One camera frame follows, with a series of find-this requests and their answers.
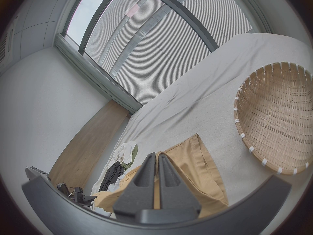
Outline black garment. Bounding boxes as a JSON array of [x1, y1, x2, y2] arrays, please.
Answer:
[[98, 162, 125, 191]]

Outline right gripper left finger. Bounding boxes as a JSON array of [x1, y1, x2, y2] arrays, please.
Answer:
[[113, 152, 157, 217]]

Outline round woven basket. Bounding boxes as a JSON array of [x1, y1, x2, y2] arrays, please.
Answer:
[[233, 62, 313, 175]]

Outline tan shorts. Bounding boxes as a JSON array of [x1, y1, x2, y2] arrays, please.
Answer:
[[94, 134, 229, 218]]

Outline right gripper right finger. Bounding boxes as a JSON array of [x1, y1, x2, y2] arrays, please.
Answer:
[[158, 153, 202, 217]]

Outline cream garment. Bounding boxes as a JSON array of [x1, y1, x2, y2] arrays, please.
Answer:
[[112, 141, 137, 165]]

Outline green garment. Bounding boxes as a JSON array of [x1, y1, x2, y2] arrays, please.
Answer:
[[121, 145, 139, 171]]

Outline white ceiling air vent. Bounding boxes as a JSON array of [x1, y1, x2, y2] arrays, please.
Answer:
[[0, 19, 19, 68]]

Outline grey-green curtain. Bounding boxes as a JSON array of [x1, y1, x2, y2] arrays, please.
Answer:
[[54, 33, 143, 114], [229, 0, 274, 35]]

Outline window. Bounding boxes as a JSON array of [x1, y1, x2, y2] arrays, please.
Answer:
[[65, 0, 273, 107]]

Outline bed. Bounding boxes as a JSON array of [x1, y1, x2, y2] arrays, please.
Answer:
[[48, 33, 313, 220]]

